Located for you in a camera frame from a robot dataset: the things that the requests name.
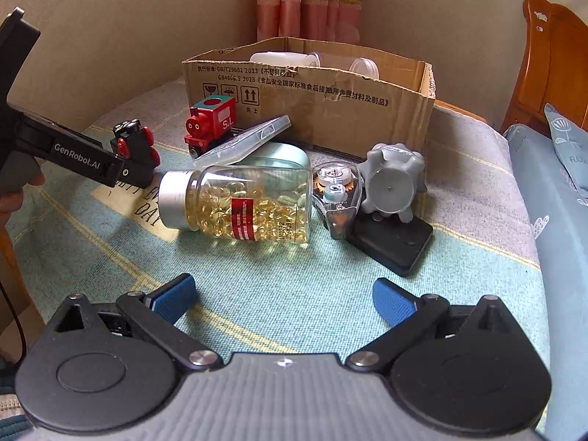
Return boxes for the black toy car red wheels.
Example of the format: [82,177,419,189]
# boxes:
[112,119,161,171]

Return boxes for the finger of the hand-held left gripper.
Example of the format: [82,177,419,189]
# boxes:
[112,160,154,189]

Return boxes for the brown cardboard box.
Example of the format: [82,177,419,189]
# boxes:
[181,37,436,157]

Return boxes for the black cable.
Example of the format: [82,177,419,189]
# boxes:
[0,280,25,363]

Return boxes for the checkered blanket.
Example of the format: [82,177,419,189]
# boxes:
[0,76,552,441]

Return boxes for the clear bottle of yellow capsules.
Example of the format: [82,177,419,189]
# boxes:
[158,164,314,245]

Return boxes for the blue bedsheet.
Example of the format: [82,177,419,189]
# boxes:
[503,124,588,441]

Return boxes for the pink patterned curtain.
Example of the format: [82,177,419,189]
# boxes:
[256,0,365,44]

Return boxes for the mint green earbud case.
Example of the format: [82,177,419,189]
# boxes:
[232,142,311,172]

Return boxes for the blue floral pillow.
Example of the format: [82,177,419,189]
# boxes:
[544,103,588,205]

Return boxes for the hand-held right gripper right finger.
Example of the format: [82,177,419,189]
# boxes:
[344,278,510,373]

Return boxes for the person's left hand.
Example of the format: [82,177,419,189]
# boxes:
[0,172,47,231]

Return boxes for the black rectangular case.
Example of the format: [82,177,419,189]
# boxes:
[347,214,435,277]

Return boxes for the white translucent plastic container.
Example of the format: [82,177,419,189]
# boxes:
[250,52,320,68]

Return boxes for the clear plastic jar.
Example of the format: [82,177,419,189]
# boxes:
[312,53,380,77]

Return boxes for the grey hippo toy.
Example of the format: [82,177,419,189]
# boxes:
[356,144,429,223]

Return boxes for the clear correction tape dispenser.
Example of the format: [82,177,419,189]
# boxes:
[312,162,363,240]

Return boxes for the wooden headboard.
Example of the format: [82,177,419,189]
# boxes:
[498,0,588,136]

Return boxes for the red toy train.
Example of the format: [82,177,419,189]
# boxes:
[184,96,238,154]

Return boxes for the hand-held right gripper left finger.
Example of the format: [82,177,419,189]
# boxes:
[43,273,226,373]

